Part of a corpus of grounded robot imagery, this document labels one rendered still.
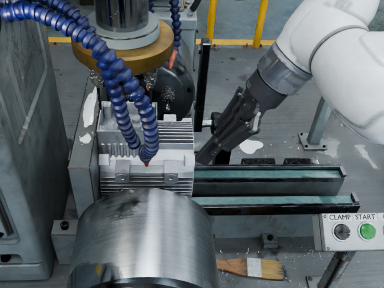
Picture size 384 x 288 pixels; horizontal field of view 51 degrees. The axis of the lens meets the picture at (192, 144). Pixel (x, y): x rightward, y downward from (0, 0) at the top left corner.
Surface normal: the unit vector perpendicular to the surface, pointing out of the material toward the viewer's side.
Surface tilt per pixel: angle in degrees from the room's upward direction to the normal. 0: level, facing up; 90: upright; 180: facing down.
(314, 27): 59
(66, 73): 0
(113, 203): 24
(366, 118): 85
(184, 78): 90
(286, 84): 90
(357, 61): 35
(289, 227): 90
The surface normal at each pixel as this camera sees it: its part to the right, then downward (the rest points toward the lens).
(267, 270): 0.08, -0.72
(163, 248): 0.29, -0.72
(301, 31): -0.83, -0.12
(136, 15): 0.61, 0.57
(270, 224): 0.07, 0.68
